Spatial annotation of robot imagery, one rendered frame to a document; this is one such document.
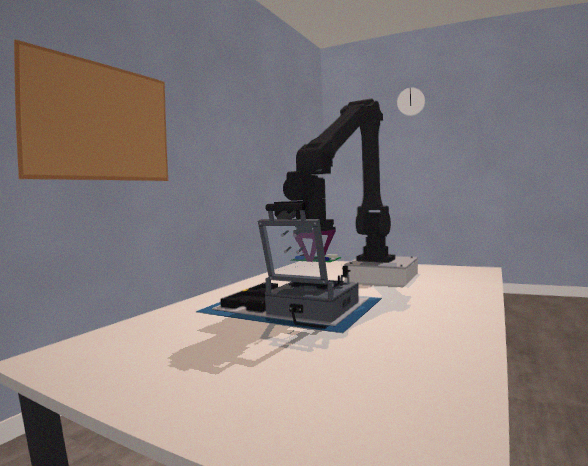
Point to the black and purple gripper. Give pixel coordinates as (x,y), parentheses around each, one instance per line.
(318,211)

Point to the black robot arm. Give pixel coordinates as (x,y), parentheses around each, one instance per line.
(316,155)

